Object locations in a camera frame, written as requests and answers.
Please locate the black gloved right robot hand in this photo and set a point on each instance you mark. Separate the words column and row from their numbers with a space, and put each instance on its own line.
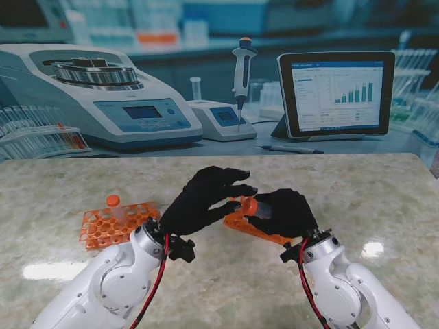
column 291, row 214

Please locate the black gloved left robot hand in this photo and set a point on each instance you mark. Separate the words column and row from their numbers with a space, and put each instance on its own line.
column 195, row 209

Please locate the orange tube cap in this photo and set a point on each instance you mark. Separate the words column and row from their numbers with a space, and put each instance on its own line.
column 113, row 200
column 249, row 206

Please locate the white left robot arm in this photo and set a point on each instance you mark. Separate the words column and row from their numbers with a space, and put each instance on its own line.
column 103, row 284

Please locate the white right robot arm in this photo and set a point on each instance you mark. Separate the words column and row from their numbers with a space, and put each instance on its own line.
column 360, row 288

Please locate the empty orange test tube rack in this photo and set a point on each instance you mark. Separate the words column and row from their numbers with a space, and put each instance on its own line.
column 137, row 222

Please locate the printed laboratory backdrop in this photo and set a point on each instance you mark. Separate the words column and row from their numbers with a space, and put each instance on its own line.
column 205, row 68

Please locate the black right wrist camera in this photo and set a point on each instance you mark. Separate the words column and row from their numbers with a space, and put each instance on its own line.
column 291, row 254

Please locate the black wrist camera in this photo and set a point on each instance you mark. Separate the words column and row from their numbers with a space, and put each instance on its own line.
column 183, row 250
column 291, row 254

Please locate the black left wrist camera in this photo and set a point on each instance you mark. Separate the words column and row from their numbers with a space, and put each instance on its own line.
column 183, row 250

